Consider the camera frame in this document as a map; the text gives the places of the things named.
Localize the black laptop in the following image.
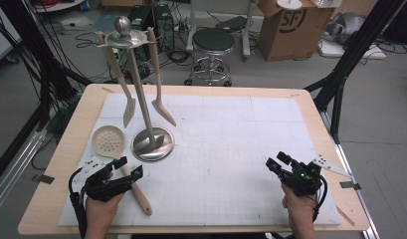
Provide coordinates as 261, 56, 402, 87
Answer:
215, 15, 249, 33

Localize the white round table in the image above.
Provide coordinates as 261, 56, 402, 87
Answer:
34, 0, 87, 14

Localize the beige skimmer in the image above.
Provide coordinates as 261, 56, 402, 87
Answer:
91, 124, 153, 217

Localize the black round stool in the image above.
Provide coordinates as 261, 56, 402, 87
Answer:
184, 27, 236, 88

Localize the person's right hand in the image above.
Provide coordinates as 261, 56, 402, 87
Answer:
282, 183, 316, 222

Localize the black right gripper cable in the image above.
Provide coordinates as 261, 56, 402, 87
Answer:
311, 173, 328, 223

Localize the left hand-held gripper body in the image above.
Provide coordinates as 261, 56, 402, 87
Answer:
74, 156, 134, 202

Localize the black computer tower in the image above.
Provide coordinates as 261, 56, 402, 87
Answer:
127, 4, 175, 54

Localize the white round disc stand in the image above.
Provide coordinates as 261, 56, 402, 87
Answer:
276, 0, 304, 11

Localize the large cardboard box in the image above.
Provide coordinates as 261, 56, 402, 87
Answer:
256, 0, 335, 63

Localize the beige slotted spatula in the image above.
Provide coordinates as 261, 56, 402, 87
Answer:
97, 31, 137, 129

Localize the person's left hand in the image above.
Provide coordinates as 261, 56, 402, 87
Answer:
85, 192, 125, 225

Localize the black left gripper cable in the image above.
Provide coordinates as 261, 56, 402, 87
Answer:
68, 167, 90, 239

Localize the black tape strip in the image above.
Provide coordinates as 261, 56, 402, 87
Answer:
31, 173, 56, 185
339, 180, 362, 191

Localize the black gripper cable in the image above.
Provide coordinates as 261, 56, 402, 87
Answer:
68, 167, 90, 239
311, 173, 328, 223

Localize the aluminium rail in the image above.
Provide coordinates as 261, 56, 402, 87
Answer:
318, 111, 381, 239
0, 128, 48, 218

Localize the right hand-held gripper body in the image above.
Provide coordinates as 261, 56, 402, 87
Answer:
279, 153, 353, 197

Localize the white flat floor board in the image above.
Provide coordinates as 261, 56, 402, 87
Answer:
318, 39, 388, 61

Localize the white basket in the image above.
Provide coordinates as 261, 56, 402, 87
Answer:
309, 0, 344, 9

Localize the grey plastic bag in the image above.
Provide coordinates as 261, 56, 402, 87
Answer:
324, 11, 367, 44

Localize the metal utensil rack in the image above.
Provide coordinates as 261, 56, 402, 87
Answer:
95, 15, 176, 163

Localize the beige solid spatula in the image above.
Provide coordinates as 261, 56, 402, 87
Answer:
146, 27, 177, 127

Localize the black metal frame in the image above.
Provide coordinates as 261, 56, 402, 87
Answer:
305, 0, 407, 144
0, 0, 93, 128

